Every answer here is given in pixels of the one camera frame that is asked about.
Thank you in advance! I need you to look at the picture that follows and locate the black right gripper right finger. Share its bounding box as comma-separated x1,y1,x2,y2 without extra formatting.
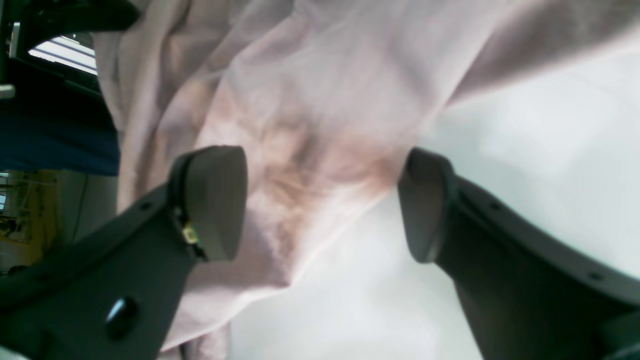
398,148,640,360

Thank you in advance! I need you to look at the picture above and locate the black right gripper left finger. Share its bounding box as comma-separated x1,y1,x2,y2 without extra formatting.
0,146,248,360

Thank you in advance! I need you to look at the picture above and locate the dusty pink T-shirt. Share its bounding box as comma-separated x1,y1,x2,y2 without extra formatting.
93,0,639,360

